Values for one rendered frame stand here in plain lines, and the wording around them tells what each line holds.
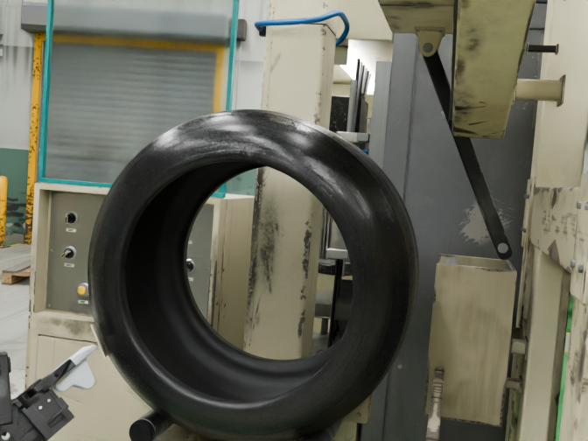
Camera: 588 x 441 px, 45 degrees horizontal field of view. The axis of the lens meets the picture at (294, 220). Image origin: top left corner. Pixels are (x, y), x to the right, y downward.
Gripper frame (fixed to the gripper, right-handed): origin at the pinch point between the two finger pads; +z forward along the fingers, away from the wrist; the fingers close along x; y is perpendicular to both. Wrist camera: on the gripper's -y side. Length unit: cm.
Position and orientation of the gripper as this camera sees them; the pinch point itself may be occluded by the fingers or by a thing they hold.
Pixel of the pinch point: (87, 347)
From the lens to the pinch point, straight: 123.8
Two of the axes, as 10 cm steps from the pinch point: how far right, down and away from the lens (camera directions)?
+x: 4.2, -2.5, -8.7
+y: 6.1, 7.9, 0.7
